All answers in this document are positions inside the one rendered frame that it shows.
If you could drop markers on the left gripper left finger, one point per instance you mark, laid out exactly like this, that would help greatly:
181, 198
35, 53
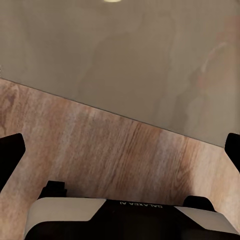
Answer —
12, 149

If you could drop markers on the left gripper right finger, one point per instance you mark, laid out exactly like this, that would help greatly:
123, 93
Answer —
232, 148

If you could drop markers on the coffee table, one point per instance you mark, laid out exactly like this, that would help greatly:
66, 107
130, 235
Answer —
171, 64

